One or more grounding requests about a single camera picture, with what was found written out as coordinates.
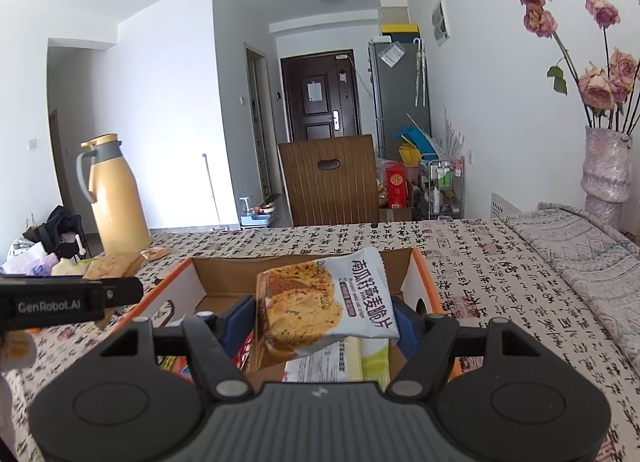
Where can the yellow bag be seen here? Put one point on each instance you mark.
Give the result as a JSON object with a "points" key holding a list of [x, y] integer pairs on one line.
{"points": [[409, 154]]}

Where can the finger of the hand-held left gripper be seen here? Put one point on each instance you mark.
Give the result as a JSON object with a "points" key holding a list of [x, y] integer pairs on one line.
{"points": [[125, 290]]}

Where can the yellow thermos jug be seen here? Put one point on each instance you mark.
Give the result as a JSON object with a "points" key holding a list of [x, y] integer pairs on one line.
{"points": [[117, 202]]}

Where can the purple bag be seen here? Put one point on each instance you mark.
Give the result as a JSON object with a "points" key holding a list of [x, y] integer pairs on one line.
{"points": [[44, 263]]}

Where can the white cracker snack packet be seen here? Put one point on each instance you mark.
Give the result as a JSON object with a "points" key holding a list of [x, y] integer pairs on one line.
{"points": [[320, 302]]}

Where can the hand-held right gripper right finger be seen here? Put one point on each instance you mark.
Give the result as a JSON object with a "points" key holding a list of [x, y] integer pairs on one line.
{"points": [[407, 329]]}

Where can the grey patterned cloth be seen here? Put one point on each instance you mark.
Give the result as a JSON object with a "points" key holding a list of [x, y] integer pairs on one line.
{"points": [[590, 262]]}

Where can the dried pink rose bouquet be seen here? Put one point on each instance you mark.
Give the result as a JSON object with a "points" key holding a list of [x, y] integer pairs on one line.
{"points": [[595, 87]]}

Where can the pale dried pampas grass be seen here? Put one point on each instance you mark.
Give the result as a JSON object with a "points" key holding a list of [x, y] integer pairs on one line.
{"points": [[452, 142]]}

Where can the grey refrigerator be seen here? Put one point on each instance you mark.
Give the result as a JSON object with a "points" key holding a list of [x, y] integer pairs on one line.
{"points": [[395, 102]]}

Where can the tan snack packet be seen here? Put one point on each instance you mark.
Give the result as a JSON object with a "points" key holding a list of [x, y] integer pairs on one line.
{"points": [[112, 264]]}

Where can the pumpkin print cardboard box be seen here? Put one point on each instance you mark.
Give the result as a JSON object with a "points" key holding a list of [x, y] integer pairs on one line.
{"points": [[225, 282]]}

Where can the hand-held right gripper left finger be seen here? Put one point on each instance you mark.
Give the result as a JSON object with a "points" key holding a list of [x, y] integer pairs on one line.
{"points": [[240, 327]]}

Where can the blue plastic board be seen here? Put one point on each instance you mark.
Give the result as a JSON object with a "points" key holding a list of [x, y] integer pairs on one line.
{"points": [[412, 134]]}

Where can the clear folded umbrella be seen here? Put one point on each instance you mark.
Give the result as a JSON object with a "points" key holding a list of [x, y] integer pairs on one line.
{"points": [[419, 72]]}

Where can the metal storage rack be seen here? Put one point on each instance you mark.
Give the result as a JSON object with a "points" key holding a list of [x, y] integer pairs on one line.
{"points": [[442, 192]]}

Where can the red colourful snack packet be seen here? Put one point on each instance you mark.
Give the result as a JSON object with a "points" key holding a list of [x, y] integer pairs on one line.
{"points": [[172, 367]]}

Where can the pink textured vase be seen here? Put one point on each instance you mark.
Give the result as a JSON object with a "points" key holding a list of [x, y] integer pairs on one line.
{"points": [[605, 177]]}

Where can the brown wooden chair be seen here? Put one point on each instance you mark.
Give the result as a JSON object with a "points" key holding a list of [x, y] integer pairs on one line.
{"points": [[325, 197]]}

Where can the pale yellow snack packet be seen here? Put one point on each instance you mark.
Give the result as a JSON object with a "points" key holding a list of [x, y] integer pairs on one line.
{"points": [[330, 364]]}

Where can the red gift box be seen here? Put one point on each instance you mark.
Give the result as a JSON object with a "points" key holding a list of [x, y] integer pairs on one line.
{"points": [[396, 187]]}

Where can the yellow box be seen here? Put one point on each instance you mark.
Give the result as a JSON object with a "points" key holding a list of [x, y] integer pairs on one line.
{"points": [[400, 28]]}

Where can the orange cracker snack packet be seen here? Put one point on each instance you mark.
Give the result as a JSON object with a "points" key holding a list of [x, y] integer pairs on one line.
{"points": [[155, 254]]}

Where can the dark brown door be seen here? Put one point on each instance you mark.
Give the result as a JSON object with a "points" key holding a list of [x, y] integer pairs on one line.
{"points": [[295, 112]]}

